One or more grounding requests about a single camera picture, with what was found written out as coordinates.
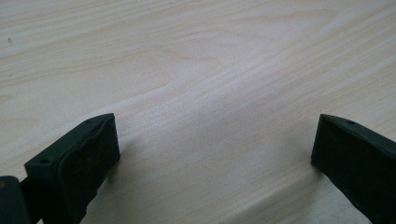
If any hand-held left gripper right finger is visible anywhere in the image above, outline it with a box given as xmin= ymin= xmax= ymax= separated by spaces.
xmin=310 ymin=113 xmax=396 ymax=224

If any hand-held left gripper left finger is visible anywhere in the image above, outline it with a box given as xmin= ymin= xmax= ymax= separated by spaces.
xmin=23 ymin=112 xmax=121 ymax=224

